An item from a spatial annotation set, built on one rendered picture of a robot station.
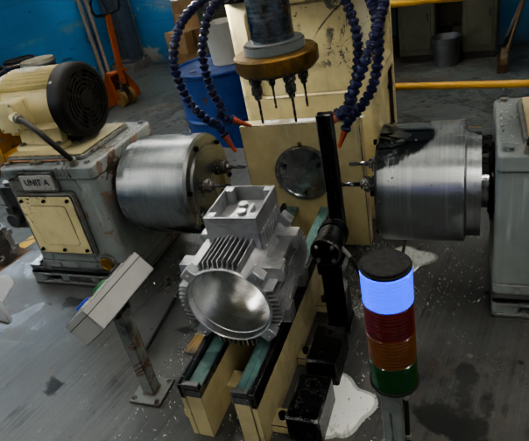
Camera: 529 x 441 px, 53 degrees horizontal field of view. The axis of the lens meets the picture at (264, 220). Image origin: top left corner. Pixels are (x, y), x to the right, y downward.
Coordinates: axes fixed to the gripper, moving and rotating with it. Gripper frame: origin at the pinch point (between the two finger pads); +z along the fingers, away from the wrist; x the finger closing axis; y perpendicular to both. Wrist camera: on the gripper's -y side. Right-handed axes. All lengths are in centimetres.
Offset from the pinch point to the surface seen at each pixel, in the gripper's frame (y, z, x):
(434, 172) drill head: 51, 38, -46
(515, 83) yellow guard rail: 268, 98, -33
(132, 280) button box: 19.3, 11.1, -3.5
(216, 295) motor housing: 27.0, 24.9, -7.0
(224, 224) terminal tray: 27.7, 15.8, -20.8
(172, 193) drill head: 48.9, 5.6, 0.9
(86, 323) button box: 7.9, 9.9, -1.7
